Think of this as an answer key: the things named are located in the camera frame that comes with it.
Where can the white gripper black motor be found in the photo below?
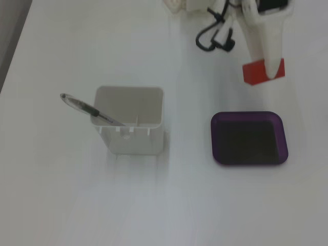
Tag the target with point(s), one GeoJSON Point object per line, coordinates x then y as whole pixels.
{"type": "Point", "coordinates": [266, 31]}

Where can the red cube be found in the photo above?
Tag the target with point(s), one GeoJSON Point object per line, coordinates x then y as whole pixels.
{"type": "Point", "coordinates": [255, 73]}

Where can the white plastic box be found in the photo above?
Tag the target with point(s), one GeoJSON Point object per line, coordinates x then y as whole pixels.
{"type": "Point", "coordinates": [133, 139]}

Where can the purple square tray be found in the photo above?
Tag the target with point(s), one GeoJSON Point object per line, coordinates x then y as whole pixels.
{"type": "Point", "coordinates": [248, 138]}

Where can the black ballpoint pen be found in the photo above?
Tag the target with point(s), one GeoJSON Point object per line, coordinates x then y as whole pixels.
{"type": "Point", "coordinates": [84, 106]}

